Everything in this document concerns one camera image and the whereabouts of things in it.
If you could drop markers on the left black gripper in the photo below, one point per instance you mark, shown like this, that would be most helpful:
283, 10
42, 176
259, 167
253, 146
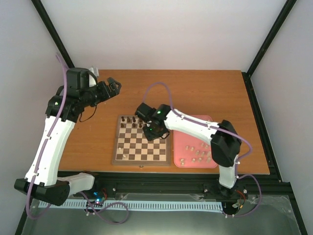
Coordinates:
114, 91

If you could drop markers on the wooden chess board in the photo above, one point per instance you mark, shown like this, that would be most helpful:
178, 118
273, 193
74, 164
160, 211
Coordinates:
138, 149

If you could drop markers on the dark chess pieces row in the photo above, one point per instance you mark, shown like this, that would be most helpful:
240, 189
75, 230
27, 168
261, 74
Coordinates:
130, 122

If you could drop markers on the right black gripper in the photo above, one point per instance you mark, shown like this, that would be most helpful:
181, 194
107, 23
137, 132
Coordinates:
149, 137

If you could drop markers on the black frame post right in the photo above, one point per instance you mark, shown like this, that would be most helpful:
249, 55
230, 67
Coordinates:
279, 21

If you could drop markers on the light blue cable duct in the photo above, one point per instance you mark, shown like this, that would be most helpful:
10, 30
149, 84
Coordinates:
151, 206

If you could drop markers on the black frame post left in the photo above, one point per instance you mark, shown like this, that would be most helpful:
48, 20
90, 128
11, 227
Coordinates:
38, 5

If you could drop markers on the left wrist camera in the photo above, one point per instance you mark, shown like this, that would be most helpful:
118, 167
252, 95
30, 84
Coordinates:
80, 79

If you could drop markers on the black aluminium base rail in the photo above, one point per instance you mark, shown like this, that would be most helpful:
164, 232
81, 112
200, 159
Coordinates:
201, 184

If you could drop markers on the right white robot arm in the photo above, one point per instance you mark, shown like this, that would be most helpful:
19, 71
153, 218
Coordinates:
221, 137

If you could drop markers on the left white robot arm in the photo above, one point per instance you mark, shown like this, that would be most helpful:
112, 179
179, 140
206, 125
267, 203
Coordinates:
64, 109

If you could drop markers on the pink plastic tray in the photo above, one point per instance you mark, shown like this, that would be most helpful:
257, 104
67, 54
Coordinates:
191, 152

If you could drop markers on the black frame post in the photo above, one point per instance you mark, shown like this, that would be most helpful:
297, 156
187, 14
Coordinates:
279, 21
38, 5

